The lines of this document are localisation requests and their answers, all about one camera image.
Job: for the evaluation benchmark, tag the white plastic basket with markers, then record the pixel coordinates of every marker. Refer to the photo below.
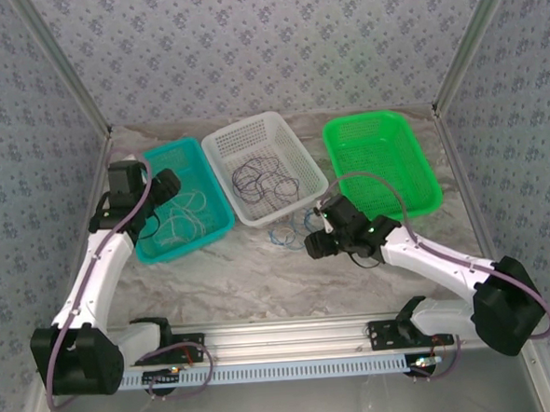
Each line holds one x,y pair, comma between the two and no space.
261,137

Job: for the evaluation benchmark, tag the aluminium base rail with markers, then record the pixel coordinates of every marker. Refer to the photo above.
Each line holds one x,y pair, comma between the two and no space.
288,338

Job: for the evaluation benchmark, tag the green plastic basket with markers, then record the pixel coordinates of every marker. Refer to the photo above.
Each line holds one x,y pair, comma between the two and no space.
384,162

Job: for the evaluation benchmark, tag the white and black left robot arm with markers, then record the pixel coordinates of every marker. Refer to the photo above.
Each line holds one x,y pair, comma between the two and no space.
92,278

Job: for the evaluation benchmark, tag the small black controller board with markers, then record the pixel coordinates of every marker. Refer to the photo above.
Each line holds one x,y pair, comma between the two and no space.
425,365
162,380

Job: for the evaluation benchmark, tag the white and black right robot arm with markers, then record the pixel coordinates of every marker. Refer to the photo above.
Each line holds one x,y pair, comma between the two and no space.
427,257

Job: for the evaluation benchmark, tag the aluminium frame post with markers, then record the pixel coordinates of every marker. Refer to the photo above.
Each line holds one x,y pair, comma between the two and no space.
474,35
61,69

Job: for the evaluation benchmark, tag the teal plastic basket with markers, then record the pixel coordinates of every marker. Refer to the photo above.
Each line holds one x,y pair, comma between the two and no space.
193,164

